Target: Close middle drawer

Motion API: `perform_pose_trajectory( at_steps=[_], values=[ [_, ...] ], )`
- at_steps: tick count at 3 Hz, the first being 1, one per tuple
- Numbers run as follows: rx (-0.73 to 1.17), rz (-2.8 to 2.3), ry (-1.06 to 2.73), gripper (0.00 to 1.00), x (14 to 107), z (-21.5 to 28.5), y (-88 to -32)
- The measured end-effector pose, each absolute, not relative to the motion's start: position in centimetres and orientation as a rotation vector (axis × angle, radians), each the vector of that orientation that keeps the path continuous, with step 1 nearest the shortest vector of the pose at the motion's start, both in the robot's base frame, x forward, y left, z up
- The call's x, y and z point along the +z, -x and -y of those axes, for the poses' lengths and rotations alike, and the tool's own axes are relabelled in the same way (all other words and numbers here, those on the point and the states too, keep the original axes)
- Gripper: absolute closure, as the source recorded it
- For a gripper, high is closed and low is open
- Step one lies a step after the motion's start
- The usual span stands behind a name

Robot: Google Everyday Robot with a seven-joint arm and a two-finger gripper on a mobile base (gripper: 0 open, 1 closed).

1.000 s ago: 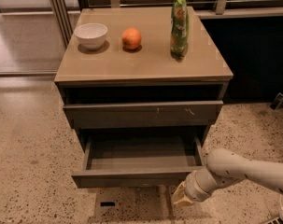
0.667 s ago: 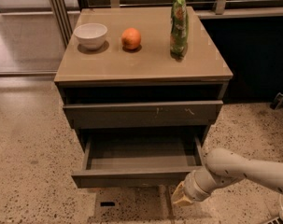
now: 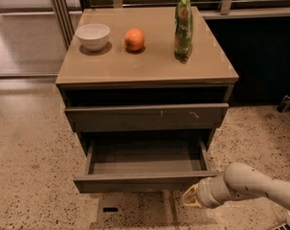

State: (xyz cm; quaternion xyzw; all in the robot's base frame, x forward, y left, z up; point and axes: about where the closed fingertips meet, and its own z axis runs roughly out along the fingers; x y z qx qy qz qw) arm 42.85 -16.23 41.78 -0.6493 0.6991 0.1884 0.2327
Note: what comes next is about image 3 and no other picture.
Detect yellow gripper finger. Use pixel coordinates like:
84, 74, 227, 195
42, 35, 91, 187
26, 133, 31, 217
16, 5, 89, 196
182, 184, 202, 208

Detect grey drawer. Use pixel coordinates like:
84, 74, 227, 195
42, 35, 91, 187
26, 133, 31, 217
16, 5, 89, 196
65, 103, 229, 132
74, 139, 218, 194

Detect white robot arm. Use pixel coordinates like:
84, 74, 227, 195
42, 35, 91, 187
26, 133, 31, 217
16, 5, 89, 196
182, 162, 290, 211

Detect grey top drawer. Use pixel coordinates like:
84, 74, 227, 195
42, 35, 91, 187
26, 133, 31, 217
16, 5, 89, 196
65, 103, 229, 132

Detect grey drawer cabinet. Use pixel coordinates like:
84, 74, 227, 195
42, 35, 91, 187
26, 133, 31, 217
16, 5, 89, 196
56, 8, 238, 142

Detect orange fruit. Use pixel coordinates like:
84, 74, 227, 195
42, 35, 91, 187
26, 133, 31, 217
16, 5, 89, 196
124, 29, 145, 52

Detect green chip bag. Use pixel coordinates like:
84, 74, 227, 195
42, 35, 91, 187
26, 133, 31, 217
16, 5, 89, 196
174, 0, 193, 58

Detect white ceramic bowl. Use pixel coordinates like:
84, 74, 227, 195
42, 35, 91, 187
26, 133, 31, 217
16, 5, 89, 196
76, 24, 110, 52

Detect small grey floor bracket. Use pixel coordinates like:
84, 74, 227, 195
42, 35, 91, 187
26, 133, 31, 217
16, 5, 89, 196
277, 95, 290, 113

